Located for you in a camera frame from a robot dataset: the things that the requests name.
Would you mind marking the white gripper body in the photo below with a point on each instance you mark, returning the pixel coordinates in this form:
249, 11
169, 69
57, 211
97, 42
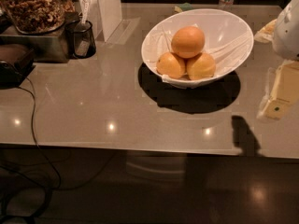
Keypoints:
287, 34

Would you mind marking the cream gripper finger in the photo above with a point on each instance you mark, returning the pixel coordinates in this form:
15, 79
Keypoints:
281, 91

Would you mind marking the orange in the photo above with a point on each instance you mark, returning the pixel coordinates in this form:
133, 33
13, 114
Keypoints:
172, 65
188, 42
201, 66

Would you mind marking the white bowl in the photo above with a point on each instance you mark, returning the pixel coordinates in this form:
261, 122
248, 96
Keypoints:
203, 18

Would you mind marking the white napkin in bowl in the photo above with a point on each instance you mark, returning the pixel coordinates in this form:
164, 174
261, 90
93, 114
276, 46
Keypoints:
229, 47

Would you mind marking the yellow wrapped item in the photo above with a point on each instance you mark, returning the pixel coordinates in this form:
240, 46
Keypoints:
265, 35

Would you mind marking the green yellow sponge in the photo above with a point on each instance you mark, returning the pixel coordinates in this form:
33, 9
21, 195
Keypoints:
183, 7

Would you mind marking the white upright box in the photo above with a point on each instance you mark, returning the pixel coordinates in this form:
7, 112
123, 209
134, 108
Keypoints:
106, 16

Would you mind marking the black mesh cup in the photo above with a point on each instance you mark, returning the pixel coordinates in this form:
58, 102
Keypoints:
80, 40

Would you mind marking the metal tray box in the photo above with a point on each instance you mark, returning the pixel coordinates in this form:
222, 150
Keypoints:
51, 47

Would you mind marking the glass jar of nuts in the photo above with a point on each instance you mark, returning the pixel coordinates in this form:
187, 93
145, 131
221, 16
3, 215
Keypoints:
32, 17

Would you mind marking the black device on table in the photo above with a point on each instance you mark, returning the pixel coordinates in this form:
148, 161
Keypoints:
16, 62

